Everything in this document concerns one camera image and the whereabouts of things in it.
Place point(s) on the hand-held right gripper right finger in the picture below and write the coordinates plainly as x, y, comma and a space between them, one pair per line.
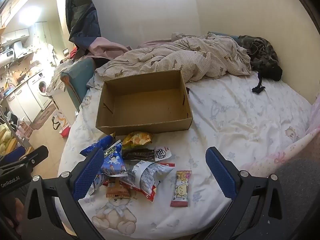
221, 173

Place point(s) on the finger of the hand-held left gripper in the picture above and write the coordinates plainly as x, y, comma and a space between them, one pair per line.
12, 154
37, 153

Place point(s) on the white shopping bag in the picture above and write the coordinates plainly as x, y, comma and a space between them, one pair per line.
58, 121

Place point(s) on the checked bear print blanket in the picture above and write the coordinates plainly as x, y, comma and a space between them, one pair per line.
175, 57

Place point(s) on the pink cloth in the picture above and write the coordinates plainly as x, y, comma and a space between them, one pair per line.
100, 46

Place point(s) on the blue cartoon snack packet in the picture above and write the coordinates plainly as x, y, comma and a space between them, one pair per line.
96, 146

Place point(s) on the white washing machine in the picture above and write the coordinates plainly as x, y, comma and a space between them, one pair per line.
41, 87

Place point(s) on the bear print bed sheet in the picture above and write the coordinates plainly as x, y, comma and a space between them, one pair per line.
237, 120

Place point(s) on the pink bedding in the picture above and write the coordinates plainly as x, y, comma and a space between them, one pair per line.
295, 152

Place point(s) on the orange snack packet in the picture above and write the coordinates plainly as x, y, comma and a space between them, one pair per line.
117, 192

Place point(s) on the camouflage cloth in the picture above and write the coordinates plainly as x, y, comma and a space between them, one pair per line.
262, 52

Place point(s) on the white wall cabinets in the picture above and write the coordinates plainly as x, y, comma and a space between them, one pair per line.
15, 35

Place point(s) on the cardboard box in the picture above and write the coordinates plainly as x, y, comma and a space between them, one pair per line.
150, 100

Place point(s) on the teal cushion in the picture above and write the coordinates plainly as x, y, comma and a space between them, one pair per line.
80, 77

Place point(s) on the person's left hand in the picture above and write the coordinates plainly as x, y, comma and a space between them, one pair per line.
18, 211

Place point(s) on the small white snack packet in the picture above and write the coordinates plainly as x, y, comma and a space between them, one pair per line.
162, 153

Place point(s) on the white low cabinet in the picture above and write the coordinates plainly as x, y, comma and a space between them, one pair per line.
62, 105

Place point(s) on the brown patterned rug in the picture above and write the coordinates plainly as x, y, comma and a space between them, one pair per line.
42, 116

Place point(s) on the large white red snack packet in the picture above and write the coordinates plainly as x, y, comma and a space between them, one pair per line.
146, 177

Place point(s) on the dark hanging garment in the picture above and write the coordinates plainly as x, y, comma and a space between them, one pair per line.
82, 17

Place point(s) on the yellow orange chips bag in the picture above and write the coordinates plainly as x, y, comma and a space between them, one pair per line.
137, 138

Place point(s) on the pink bear print snack packet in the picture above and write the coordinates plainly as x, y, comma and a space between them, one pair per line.
181, 188

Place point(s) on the blue white snack packet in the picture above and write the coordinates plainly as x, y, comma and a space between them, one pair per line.
113, 162

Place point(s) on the red bag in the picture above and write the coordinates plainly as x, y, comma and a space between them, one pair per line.
65, 132

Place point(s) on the dark brown snack packet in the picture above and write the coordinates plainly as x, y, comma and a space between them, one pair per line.
138, 154

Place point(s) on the white water heater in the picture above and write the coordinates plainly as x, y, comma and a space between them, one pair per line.
10, 55

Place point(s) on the pale blue snack packet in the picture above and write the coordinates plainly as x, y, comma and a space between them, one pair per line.
98, 181

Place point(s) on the floral white cloth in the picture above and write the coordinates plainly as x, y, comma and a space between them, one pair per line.
58, 76

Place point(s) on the white kitchen cabinets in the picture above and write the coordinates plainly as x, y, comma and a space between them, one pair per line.
22, 102

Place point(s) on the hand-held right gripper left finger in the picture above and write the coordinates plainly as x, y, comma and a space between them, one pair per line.
88, 173

